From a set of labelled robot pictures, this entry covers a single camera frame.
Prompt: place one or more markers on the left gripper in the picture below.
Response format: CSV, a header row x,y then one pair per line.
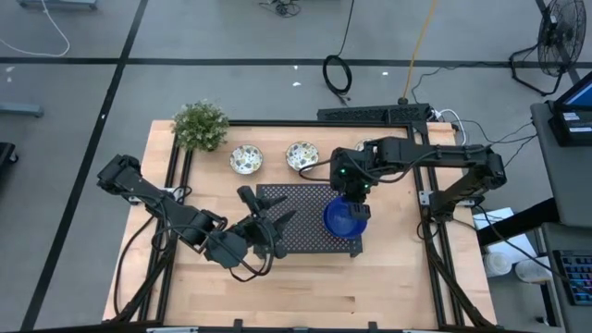
x,y
263,233

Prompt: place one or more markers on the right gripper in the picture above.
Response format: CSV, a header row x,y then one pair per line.
x,y
351,178

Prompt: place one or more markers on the blue plastic bowl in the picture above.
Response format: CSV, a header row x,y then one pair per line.
x,y
340,222

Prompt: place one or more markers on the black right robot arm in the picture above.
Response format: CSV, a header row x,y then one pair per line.
x,y
439,155

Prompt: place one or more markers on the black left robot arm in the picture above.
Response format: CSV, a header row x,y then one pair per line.
x,y
139,185

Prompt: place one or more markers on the black perforated metal shelf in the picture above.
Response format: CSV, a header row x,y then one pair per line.
x,y
305,217

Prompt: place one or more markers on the green potted plant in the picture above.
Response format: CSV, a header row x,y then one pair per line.
x,y
201,125

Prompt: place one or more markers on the white roll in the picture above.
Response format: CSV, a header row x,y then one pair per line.
x,y
532,270
497,264

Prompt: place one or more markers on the black beam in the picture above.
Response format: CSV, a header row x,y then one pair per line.
x,y
518,222

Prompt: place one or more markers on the white paper sheet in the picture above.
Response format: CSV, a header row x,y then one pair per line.
x,y
518,245

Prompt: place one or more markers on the grey desk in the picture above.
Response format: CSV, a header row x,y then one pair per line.
x,y
564,185

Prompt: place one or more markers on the black backlit keyboard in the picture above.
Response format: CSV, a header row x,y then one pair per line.
x,y
575,277

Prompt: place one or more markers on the black laptop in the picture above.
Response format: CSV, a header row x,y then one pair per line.
x,y
573,129

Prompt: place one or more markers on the black floor fan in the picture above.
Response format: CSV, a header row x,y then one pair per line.
x,y
562,37

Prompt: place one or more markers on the grey stand foot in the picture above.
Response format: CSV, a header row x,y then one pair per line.
x,y
20,110
57,3

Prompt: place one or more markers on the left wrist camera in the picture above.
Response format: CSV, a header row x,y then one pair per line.
x,y
250,199

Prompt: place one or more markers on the silver mounting bracket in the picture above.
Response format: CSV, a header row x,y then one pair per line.
x,y
427,198

